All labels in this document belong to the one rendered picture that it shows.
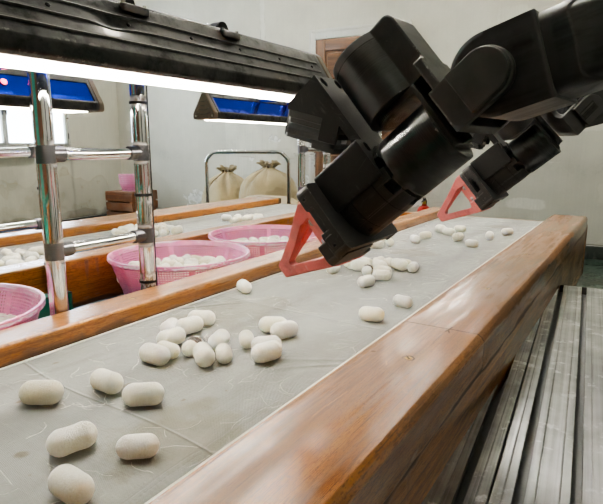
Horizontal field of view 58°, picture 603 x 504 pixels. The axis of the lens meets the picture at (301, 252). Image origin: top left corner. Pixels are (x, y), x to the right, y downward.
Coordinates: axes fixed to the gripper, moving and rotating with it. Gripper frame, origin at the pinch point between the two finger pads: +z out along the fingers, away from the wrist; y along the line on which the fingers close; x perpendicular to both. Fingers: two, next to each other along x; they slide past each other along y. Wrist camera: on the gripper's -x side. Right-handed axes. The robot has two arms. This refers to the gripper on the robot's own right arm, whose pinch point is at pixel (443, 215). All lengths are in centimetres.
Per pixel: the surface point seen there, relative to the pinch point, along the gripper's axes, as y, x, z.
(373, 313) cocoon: 24.5, 7.4, 7.5
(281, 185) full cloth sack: -341, -151, 218
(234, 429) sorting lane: 56, 10, 7
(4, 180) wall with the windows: -233, -331, 430
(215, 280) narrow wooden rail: 24.8, -10.6, 27.5
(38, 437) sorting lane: 65, 2, 17
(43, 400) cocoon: 62, -2, 19
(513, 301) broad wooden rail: 11.6, 16.4, -4.4
